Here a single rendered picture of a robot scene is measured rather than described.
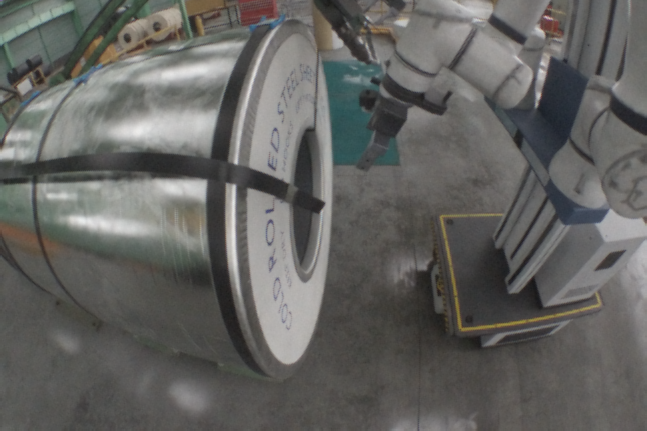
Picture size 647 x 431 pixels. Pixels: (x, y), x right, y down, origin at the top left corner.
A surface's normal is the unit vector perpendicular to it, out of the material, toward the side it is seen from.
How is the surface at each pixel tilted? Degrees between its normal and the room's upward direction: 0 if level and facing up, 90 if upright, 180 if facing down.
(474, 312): 0
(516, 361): 0
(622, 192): 98
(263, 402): 0
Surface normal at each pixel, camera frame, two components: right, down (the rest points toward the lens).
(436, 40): -0.50, 0.62
